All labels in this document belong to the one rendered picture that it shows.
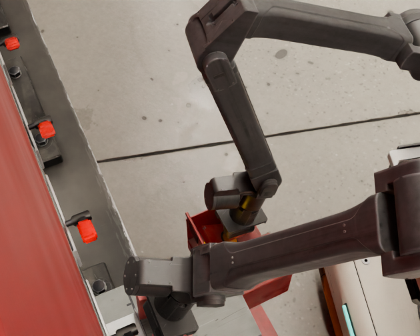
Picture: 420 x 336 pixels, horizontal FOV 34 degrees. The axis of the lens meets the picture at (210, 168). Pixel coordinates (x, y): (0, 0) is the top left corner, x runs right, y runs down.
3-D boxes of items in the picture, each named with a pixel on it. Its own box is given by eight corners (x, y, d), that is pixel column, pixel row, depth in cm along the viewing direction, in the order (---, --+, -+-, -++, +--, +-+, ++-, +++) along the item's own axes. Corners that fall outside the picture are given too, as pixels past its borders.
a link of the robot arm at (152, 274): (230, 305, 96) (229, 244, 99) (153, 301, 91) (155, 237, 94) (193, 313, 106) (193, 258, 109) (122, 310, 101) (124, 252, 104)
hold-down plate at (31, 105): (64, 162, 149) (61, 155, 146) (39, 171, 148) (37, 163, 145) (24, 63, 163) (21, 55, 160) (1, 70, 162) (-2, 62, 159)
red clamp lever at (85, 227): (98, 229, 100) (87, 207, 109) (71, 240, 99) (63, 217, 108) (102, 240, 101) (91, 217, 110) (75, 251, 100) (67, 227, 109)
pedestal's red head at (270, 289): (289, 291, 157) (297, 259, 141) (226, 321, 153) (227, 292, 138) (247, 219, 166) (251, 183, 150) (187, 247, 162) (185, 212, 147)
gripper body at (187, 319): (160, 343, 107) (179, 321, 102) (137, 286, 112) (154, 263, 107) (195, 335, 111) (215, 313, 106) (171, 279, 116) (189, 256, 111)
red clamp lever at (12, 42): (19, 37, 119) (16, 32, 128) (-4, 45, 118) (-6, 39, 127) (23, 47, 120) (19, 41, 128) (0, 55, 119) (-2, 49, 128)
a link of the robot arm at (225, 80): (231, 53, 101) (213, 5, 108) (196, 67, 102) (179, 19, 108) (287, 193, 136) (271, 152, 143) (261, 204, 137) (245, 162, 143)
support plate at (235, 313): (261, 335, 118) (261, 334, 117) (117, 401, 112) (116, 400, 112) (217, 247, 126) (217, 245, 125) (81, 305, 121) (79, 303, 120)
